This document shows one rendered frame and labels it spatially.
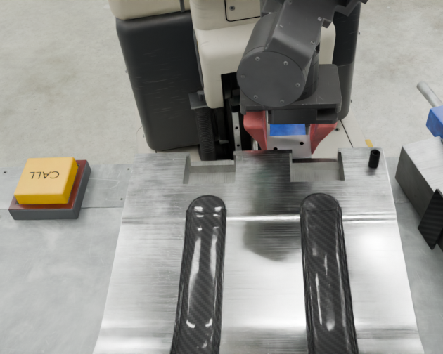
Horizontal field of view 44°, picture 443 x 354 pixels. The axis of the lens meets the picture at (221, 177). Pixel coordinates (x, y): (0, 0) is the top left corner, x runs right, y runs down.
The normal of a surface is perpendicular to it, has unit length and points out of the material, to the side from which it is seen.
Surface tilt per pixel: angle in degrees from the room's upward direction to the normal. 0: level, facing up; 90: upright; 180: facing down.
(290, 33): 28
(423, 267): 0
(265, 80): 90
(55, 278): 0
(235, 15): 98
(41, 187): 0
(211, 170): 90
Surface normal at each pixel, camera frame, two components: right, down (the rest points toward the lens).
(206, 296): -0.16, -0.60
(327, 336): -0.07, -0.77
